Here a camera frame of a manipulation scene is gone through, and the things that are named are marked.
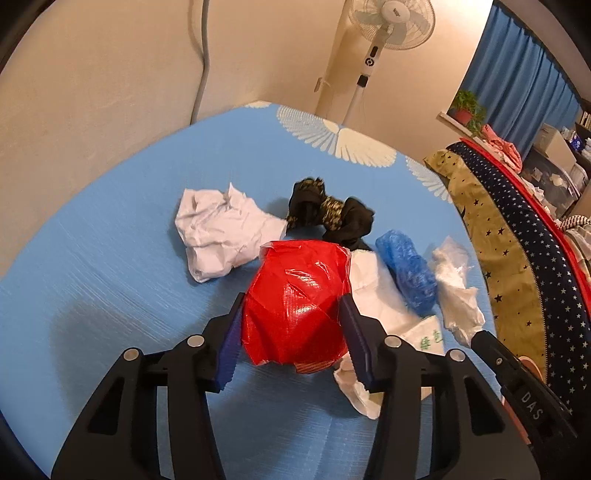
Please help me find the blue curtain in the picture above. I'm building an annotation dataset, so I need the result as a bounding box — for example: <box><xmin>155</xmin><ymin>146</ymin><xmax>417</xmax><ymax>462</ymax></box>
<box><xmin>460</xmin><ymin>2</ymin><xmax>581</xmax><ymax>156</ymax></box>

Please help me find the white cardboard box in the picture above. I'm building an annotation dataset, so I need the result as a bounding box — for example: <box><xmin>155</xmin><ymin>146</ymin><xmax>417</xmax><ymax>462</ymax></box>
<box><xmin>534</xmin><ymin>123</ymin><xmax>576</xmax><ymax>171</ymax></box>

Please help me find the grey striped cloth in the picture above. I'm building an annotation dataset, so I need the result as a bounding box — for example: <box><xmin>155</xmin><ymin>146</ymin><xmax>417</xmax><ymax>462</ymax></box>
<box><xmin>560</xmin><ymin>215</ymin><xmax>591</xmax><ymax>261</ymax></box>

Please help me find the white standing fan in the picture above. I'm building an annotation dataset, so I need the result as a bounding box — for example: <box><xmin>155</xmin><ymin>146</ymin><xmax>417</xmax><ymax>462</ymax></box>
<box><xmin>342</xmin><ymin>0</ymin><xmax>436</xmax><ymax>126</ymax></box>

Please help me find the white paper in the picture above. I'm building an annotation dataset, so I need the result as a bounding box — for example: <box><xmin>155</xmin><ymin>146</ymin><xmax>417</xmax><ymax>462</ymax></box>
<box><xmin>174</xmin><ymin>185</ymin><xmax>287</xmax><ymax>283</ymax></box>

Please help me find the star patterned quilt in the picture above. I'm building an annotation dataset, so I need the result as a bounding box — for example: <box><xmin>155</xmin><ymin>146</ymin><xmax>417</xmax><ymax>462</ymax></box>
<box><xmin>425</xmin><ymin>139</ymin><xmax>590</xmax><ymax>418</ymax></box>

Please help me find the red plastic bag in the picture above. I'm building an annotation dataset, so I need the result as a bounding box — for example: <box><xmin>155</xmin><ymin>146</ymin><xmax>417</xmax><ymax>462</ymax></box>
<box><xmin>242</xmin><ymin>240</ymin><xmax>352</xmax><ymax>374</ymax></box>

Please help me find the grey wall cable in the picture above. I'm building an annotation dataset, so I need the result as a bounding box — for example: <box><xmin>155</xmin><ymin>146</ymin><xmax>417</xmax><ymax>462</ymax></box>
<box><xmin>188</xmin><ymin>0</ymin><xmax>213</xmax><ymax>126</ymax></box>

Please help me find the white bag green print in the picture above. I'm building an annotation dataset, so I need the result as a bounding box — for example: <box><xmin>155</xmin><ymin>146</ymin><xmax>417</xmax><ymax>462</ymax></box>
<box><xmin>334</xmin><ymin>250</ymin><xmax>445</xmax><ymax>420</ymax></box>

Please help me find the white plastic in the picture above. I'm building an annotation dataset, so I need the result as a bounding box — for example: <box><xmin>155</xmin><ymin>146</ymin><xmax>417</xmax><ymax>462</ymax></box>
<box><xmin>430</xmin><ymin>237</ymin><xmax>486</xmax><ymax>348</ymax></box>

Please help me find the potted green plant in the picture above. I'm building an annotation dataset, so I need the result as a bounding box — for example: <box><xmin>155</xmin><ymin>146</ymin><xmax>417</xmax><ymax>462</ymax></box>
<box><xmin>450</xmin><ymin>89</ymin><xmax>487</xmax><ymax>138</ymax></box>

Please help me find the black patterned scrunchie cloth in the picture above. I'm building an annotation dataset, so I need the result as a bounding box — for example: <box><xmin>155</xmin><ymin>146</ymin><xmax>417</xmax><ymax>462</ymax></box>
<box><xmin>287</xmin><ymin>177</ymin><xmax>375</xmax><ymax>251</ymax></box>

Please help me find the dark bookshelf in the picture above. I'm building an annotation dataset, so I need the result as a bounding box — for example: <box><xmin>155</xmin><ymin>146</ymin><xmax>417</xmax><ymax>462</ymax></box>
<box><xmin>574</xmin><ymin>99</ymin><xmax>591</xmax><ymax>160</ymax></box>

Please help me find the pink clothes pile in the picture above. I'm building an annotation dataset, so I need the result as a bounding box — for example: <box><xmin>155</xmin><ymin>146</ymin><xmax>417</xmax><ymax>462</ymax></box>
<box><xmin>481</xmin><ymin>124</ymin><xmax>523</xmax><ymax>174</ymax></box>

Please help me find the clear storage box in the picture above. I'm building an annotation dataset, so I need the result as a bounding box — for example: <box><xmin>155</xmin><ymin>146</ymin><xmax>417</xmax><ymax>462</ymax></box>
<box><xmin>521</xmin><ymin>148</ymin><xmax>579</xmax><ymax>219</ymax></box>

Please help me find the pink round bin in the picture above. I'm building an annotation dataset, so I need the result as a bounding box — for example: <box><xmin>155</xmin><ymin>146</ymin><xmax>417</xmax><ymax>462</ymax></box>
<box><xmin>501</xmin><ymin>356</ymin><xmax>544</xmax><ymax>445</ymax></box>

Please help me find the blue plastic bag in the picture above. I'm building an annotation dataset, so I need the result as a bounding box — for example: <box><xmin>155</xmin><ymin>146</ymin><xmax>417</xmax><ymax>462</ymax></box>
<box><xmin>376</xmin><ymin>230</ymin><xmax>438</xmax><ymax>317</ymax></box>

